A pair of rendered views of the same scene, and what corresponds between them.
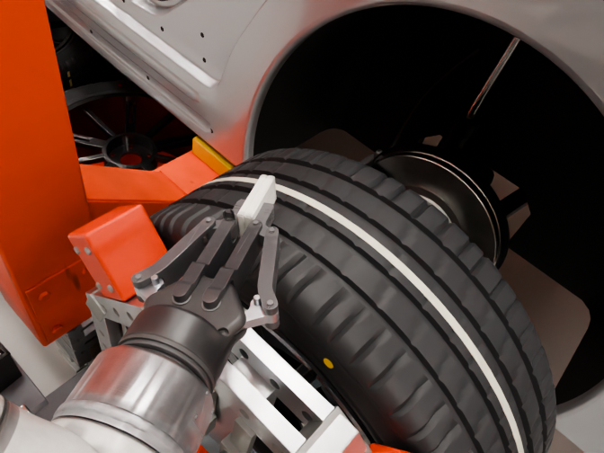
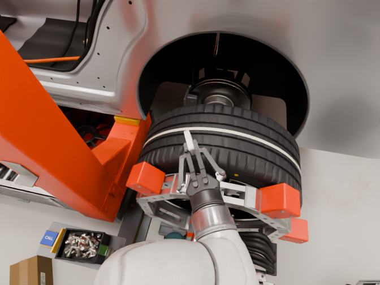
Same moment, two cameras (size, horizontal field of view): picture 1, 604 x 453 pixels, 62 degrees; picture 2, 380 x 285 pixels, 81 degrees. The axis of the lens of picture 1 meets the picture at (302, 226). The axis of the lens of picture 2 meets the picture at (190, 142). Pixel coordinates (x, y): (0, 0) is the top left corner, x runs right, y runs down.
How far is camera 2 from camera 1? 0.22 m
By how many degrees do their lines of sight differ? 14
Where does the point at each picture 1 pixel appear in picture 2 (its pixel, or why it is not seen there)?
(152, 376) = (215, 212)
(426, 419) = (272, 173)
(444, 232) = (244, 113)
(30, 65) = (68, 136)
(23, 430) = (208, 244)
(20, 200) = (86, 182)
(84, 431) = (214, 236)
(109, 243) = (144, 180)
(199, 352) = (218, 198)
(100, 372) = (201, 220)
